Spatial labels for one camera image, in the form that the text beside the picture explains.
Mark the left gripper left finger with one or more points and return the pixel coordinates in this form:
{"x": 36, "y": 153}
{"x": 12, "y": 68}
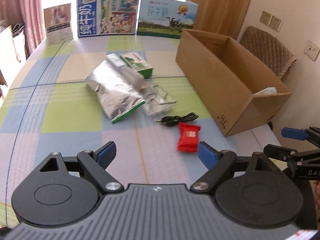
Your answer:
{"x": 94, "y": 164}

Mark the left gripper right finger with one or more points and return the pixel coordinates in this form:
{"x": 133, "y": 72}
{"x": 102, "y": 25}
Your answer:
{"x": 218, "y": 163}

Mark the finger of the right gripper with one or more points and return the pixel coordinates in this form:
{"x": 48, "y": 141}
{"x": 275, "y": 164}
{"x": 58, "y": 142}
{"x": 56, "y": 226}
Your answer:
{"x": 311, "y": 134}

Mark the red candy packet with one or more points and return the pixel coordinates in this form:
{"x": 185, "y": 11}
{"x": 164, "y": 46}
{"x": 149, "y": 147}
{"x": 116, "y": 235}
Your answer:
{"x": 189, "y": 138}

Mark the white green medicine box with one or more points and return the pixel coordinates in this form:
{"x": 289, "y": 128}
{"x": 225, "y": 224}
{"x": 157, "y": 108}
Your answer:
{"x": 267, "y": 91}

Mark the silver foil bag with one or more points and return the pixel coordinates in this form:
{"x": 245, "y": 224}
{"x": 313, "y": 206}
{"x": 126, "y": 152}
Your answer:
{"x": 117, "y": 97}

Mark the clear bag with metal basket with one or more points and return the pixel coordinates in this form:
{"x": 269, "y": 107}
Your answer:
{"x": 157, "y": 100}

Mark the brown cardboard box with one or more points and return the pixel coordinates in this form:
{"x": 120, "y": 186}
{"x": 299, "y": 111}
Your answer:
{"x": 226, "y": 75}

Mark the clear plastic package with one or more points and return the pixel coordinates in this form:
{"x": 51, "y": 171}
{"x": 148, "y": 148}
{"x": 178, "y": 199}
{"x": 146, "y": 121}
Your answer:
{"x": 133, "y": 78}

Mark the green white small box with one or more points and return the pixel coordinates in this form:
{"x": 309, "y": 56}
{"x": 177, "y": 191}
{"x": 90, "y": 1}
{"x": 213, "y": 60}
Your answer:
{"x": 136, "y": 62}

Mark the white product photo box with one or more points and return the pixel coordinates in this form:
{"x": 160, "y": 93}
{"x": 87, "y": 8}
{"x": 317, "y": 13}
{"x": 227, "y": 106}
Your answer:
{"x": 57, "y": 23}

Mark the blue milk carton box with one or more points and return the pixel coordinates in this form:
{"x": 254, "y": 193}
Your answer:
{"x": 106, "y": 17}

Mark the cow picture milk box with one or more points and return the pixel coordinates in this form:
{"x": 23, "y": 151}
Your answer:
{"x": 165, "y": 18}

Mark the wooden cabinet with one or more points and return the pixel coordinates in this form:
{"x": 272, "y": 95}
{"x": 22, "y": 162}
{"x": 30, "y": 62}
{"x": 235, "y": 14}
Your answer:
{"x": 223, "y": 17}

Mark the pink curtain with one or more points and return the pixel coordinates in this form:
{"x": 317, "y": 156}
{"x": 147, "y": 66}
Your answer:
{"x": 31, "y": 14}

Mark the double wall socket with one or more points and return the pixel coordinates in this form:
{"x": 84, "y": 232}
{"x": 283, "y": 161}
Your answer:
{"x": 270, "y": 20}

